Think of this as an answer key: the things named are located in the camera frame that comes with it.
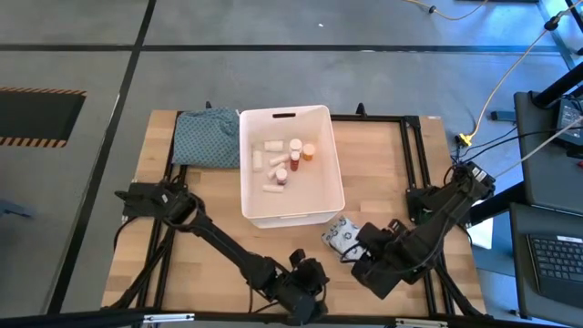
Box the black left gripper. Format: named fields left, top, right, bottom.
left=272, top=258, right=330, bottom=325

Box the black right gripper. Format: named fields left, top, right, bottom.
left=351, top=219, right=414, bottom=300

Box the white packet with black print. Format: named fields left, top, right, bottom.
left=321, top=216, right=366, bottom=261

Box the white perforated plastic basket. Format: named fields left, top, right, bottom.
left=239, top=104, right=346, bottom=230

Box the white paper sheet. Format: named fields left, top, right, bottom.
left=466, top=217, right=495, bottom=251

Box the black stand leg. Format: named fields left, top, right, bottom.
left=467, top=180, right=525, bottom=228
left=531, top=61, right=583, bottom=109

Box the blue patterned cloth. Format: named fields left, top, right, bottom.
left=171, top=107, right=241, bottom=170

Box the grey side table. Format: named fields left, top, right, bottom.
left=513, top=90, right=583, bottom=216

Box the black beam with silver brackets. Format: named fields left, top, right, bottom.
left=0, top=308, right=583, bottom=328

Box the black electronic device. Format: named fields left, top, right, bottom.
left=554, top=97, right=583, bottom=148

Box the blue-grey floor object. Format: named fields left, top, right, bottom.
left=0, top=199, right=36, bottom=219

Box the black hazard-striped floor mat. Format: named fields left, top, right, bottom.
left=0, top=86, right=87, bottom=149

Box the cream floor cable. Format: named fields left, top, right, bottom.
left=473, top=0, right=583, bottom=136

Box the orange floor cable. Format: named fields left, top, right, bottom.
left=403, top=0, right=489, bottom=22

